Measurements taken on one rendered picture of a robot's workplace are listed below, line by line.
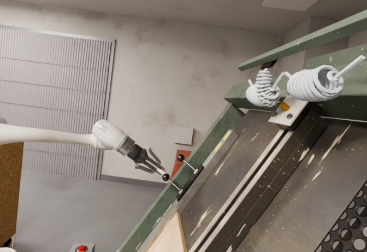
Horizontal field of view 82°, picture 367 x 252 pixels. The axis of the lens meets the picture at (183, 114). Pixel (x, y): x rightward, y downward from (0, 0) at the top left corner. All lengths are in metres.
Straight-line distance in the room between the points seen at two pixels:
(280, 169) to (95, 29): 4.61
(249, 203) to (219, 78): 3.85
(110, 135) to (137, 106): 3.38
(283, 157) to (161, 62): 3.94
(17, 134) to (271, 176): 0.98
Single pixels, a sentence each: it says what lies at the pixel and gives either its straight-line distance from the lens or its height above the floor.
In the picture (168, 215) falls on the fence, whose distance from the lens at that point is 1.09.
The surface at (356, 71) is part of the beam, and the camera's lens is 0.61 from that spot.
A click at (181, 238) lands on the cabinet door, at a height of 1.31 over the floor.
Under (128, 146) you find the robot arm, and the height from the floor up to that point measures 1.58.
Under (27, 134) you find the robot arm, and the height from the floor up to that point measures 1.60.
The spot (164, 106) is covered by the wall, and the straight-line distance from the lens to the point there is 4.32.
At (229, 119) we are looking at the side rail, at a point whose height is 1.76.
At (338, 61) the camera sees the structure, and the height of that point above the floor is 2.14.
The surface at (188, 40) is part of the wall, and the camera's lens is 4.48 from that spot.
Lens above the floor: 1.82
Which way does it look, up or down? 3 degrees down
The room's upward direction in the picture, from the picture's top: 8 degrees clockwise
